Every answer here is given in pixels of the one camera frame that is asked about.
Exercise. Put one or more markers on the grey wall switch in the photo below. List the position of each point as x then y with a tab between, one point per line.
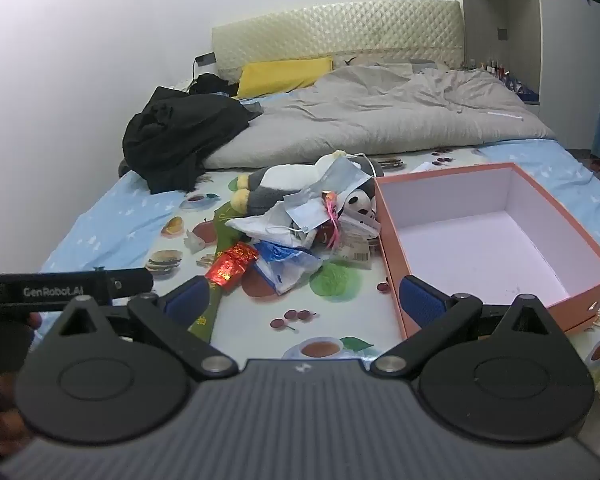
504	34

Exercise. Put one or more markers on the light blue bedsheet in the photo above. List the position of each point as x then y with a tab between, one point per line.
120	220

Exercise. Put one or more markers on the white wardrobe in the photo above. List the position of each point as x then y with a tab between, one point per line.
565	60

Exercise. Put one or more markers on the black clothing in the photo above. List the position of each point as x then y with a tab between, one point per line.
180	130

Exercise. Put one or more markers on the pink cardboard box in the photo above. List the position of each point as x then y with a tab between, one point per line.
480	230

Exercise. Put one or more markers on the blue white plastic bag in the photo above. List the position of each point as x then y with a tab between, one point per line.
285	270

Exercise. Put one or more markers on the yellow pillow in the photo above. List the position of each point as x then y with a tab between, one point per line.
280	77

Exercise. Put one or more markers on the grey duvet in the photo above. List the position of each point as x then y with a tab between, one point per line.
380	110

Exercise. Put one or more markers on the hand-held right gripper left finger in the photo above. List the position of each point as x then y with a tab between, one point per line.
187	297

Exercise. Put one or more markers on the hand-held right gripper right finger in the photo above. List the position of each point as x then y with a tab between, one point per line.
420	302

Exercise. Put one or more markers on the person's left hand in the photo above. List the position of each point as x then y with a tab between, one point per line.
2	430

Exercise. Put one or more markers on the grey white penguin plush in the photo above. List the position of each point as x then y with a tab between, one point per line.
280	180

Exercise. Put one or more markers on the cream quilted headboard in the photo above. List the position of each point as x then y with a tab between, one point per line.
330	30

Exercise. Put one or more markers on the green fabric massage hammer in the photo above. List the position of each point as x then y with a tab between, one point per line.
225	240

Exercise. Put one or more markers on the shiny red gold packet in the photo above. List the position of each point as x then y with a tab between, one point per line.
230	265

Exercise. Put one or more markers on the clear zip bag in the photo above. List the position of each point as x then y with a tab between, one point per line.
355	251

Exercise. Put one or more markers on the dark red snack packet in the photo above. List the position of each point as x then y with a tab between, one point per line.
322	236

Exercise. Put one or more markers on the pink tassel charm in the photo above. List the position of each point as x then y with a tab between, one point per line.
331	202

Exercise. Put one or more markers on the black wall socket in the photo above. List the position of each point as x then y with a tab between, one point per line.
205	59

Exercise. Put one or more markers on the small panda plush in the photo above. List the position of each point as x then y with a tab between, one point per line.
357	202

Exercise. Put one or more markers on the blue face mask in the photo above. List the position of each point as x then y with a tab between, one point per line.
307	212
340	177

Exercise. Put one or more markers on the row of small bottles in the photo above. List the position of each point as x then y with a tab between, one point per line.
500	72

